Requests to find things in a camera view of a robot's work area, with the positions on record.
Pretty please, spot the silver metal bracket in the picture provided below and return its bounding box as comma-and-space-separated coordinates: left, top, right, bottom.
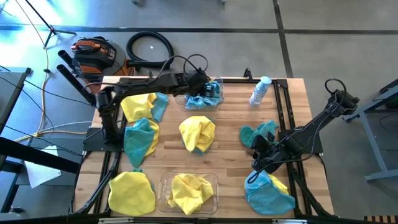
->
98, 217, 135, 224
271, 218, 308, 224

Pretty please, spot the black metal stand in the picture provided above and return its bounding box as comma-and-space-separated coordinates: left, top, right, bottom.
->
0, 136, 85, 215

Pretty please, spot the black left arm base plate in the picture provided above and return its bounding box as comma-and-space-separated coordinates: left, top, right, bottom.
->
83, 126, 125, 153

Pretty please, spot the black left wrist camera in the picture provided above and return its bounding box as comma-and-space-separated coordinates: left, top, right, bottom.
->
185, 70, 210, 85

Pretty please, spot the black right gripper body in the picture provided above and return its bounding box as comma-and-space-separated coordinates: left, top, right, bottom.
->
253, 146, 283, 174

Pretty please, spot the clear plastic bin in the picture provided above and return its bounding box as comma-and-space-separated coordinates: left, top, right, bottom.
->
157, 170, 220, 215
175, 77, 226, 112

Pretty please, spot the black floor cable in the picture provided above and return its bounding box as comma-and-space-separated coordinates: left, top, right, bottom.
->
0, 123, 84, 157
0, 65, 96, 107

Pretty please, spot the orange and black shop vacuum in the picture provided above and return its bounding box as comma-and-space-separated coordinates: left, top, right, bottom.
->
70, 36, 135, 96

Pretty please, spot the grey metal stand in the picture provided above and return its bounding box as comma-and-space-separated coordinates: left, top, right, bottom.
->
343, 77, 398, 183

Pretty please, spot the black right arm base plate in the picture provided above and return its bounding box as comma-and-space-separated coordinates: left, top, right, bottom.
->
278, 129, 324, 155

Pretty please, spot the black vacuum wand tube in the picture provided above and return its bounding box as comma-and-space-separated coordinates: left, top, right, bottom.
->
56, 64, 98, 106
57, 49, 80, 71

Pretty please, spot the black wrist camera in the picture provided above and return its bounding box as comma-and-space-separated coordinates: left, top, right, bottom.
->
185, 70, 210, 85
251, 132, 276, 150

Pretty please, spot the black tripod stand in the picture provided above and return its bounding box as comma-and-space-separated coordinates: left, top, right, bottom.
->
24, 0, 78, 49

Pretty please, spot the black caster wheel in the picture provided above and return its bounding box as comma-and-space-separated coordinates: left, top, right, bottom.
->
8, 206, 26, 216

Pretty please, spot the grey floor cable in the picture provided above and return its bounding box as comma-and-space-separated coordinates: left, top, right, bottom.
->
39, 121, 94, 134

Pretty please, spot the yellow floor cable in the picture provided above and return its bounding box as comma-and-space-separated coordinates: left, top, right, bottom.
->
14, 0, 90, 143

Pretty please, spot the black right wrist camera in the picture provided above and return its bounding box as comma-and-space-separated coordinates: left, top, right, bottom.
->
251, 132, 276, 150

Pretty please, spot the white spray bottle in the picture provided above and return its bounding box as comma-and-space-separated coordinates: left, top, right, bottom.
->
248, 75, 273, 108

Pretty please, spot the orange and black striped strip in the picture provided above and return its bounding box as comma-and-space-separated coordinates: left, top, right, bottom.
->
363, 215, 398, 224

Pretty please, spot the grey side table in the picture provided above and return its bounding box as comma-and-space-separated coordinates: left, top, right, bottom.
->
0, 67, 32, 133

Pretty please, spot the white paper sheet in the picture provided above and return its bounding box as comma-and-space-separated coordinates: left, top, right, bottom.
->
24, 145, 62, 189

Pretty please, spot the black vacuum hose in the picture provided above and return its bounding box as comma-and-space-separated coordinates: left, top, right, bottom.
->
126, 30, 175, 71

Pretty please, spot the black metal table frame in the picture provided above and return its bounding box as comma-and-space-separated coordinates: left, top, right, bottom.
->
70, 77, 335, 218

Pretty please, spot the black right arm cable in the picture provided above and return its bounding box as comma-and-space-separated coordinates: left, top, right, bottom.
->
248, 78, 348, 185

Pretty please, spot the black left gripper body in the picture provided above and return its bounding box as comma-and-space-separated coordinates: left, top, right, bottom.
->
185, 82, 208, 98

